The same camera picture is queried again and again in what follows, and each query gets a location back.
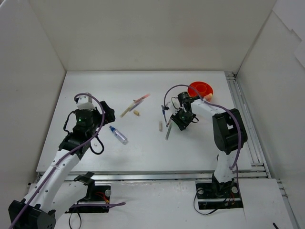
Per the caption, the grey green pen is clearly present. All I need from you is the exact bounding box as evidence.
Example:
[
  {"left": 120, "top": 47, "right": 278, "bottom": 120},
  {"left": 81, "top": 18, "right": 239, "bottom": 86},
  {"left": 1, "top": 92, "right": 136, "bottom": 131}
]
[{"left": 165, "top": 125, "right": 172, "bottom": 141}]

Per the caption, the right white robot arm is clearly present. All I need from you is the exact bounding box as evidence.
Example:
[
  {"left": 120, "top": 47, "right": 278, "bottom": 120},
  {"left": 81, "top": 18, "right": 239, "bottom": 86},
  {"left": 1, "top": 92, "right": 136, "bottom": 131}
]
[{"left": 163, "top": 92, "right": 248, "bottom": 197}]

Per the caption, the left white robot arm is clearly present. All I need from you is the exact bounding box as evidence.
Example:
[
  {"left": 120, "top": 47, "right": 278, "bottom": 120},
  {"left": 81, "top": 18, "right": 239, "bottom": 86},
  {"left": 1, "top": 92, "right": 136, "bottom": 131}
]
[{"left": 8, "top": 96, "right": 115, "bottom": 229}]

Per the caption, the yellow beige pen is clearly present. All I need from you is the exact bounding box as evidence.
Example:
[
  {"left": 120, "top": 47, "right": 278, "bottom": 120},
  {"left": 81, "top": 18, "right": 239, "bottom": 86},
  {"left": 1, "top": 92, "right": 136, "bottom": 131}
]
[{"left": 120, "top": 99, "right": 144, "bottom": 118}]

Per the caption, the blue gel pen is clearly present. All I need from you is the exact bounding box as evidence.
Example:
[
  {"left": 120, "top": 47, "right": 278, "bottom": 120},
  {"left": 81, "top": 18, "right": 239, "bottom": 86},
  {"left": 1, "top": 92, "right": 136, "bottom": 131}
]
[{"left": 161, "top": 105, "right": 167, "bottom": 124}]

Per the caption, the white eraser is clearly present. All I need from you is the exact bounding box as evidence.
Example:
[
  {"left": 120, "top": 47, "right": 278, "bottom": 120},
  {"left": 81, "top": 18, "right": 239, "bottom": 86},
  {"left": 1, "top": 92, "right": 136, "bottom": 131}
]
[{"left": 159, "top": 121, "right": 163, "bottom": 132}]

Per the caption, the clear blue glue bottle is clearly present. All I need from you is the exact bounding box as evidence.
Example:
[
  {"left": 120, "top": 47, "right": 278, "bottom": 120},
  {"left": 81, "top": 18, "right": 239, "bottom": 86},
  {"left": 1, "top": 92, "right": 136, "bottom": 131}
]
[{"left": 109, "top": 126, "right": 128, "bottom": 145}]

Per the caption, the orange round divided container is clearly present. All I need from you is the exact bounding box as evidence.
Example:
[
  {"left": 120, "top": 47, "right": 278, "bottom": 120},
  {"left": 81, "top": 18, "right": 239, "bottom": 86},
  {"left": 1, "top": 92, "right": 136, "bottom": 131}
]
[{"left": 190, "top": 81, "right": 214, "bottom": 101}]

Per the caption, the pink capped pen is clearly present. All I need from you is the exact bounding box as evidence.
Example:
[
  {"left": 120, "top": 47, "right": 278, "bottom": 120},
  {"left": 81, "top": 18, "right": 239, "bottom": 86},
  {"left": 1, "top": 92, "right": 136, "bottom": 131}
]
[{"left": 134, "top": 94, "right": 151, "bottom": 103}]

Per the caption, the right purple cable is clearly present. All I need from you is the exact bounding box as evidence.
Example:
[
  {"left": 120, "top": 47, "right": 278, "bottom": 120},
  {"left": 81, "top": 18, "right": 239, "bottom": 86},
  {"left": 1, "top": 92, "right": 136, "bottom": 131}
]
[{"left": 163, "top": 84, "right": 244, "bottom": 171}]

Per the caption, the purple cable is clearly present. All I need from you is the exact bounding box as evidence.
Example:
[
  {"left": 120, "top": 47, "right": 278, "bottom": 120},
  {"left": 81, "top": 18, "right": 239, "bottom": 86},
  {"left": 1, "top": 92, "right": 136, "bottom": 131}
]
[
  {"left": 163, "top": 84, "right": 244, "bottom": 171},
  {"left": 9, "top": 93, "right": 126, "bottom": 229}
]

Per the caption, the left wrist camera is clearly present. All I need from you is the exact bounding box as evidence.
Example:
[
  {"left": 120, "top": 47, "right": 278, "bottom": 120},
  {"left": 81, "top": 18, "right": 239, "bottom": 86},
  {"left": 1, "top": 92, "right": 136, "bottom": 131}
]
[{"left": 75, "top": 93, "right": 95, "bottom": 111}]

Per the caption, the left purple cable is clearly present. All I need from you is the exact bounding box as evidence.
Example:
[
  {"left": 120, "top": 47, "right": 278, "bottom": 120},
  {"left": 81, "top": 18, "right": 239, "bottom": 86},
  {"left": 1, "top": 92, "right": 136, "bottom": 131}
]
[{"left": 9, "top": 93, "right": 126, "bottom": 229}]

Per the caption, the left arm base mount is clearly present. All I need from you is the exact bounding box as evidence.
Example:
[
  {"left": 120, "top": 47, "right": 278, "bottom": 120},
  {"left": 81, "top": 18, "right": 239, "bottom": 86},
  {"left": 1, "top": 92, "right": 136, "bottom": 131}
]
[{"left": 65, "top": 185, "right": 111, "bottom": 214}]

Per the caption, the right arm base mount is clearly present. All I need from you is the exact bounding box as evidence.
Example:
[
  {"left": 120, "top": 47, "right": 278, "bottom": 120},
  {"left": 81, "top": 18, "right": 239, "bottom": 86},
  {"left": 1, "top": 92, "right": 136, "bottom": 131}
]
[{"left": 195, "top": 182, "right": 244, "bottom": 211}]

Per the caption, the aluminium frame rail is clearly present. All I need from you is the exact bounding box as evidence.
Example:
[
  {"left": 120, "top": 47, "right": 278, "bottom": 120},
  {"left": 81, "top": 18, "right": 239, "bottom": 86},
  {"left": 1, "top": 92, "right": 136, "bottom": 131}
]
[{"left": 225, "top": 71, "right": 301, "bottom": 229}]

